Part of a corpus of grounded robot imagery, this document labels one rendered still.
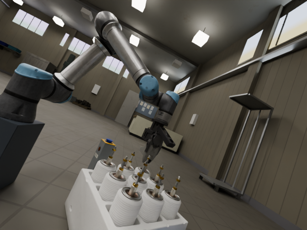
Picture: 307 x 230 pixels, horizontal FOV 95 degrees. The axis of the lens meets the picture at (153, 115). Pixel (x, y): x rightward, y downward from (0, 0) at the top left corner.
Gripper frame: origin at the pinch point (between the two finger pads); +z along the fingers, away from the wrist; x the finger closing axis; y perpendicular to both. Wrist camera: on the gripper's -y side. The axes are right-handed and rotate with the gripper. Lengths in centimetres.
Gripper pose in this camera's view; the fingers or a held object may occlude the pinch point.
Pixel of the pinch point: (147, 160)
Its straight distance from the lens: 70.0
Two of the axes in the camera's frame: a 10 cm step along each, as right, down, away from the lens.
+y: -6.8, -2.3, 7.0
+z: -4.1, 9.1, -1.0
